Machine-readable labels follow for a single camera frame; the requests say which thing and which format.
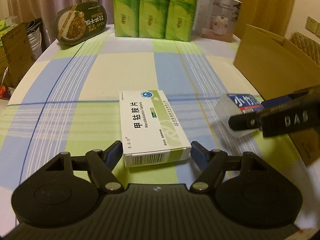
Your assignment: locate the clear blue-label plastic case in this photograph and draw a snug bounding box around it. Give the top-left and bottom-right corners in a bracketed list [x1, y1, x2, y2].
[214, 93, 263, 138]

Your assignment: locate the white mecobalamin tablet box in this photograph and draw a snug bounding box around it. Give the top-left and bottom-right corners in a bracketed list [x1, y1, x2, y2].
[119, 90, 191, 167]

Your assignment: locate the large cardboard box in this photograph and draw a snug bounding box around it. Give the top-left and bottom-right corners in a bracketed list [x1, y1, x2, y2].
[234, 25, 319, 166]

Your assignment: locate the quilted chair cushion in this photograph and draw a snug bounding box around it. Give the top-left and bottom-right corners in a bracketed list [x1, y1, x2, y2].
[289, 32, 320, 65]

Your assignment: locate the wooden door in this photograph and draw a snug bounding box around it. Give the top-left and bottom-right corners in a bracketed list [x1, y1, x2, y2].
[234, 0, 295, 38]

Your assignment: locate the white humidifier box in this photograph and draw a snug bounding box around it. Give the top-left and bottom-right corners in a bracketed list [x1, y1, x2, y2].
[193, 0, 241, 42]

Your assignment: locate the brown cardboard boxes stack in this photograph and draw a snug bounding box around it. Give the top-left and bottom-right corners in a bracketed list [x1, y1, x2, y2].
[1, 16, 42, 88]

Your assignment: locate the green tissue pack bundle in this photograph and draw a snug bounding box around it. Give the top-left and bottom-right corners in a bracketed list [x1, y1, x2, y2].
[113, 0, 197, 42]

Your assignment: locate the oval instant meal box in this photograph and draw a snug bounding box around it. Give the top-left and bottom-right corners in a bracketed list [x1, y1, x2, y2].
[53, 1, 107, 46]

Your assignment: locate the double wall socket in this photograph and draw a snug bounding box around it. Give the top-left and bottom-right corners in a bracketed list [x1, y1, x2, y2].
[305, 16, 320, 37]

